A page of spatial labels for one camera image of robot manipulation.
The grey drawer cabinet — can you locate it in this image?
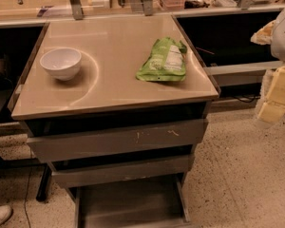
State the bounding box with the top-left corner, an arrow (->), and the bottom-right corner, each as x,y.
7,14 -> 221,228

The grey top drawer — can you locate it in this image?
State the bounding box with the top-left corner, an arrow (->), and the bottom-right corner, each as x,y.
27,119 -> 208,162

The black floor cable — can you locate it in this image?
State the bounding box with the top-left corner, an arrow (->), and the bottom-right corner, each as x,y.
23,166 -> 33,228

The white ceramic bowl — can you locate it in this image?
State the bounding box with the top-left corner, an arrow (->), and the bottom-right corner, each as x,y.
40,47 -> 82,81

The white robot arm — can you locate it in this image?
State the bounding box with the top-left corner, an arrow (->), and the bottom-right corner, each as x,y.
251,8 -> 285,126

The grey metal shelf bracket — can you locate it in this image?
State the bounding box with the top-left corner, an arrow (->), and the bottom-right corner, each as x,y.
69,0 -> 84,20

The black table leg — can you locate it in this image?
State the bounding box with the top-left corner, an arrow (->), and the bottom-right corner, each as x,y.
36,165 -> 51,202

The grey middle drawer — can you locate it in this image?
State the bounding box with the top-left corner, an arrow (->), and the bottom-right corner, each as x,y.
52,154 -> 193,188

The green snack bag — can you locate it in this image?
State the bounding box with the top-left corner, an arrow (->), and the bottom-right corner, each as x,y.
136,37 -> 187,82

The grey drawer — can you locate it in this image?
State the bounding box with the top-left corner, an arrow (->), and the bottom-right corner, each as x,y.
52,154 -> 193,188
27,119 -> 208,162
75,175 -> 193,228

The grey bottom drawer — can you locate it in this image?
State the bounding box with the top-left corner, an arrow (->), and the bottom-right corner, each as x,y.
75,175 -> 193,228

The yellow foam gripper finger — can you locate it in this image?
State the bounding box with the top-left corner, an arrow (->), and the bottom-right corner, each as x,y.
256,65 -> 285,124

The grey side bench rail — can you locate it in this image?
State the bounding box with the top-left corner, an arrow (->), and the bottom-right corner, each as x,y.
204,61 -> 282,86

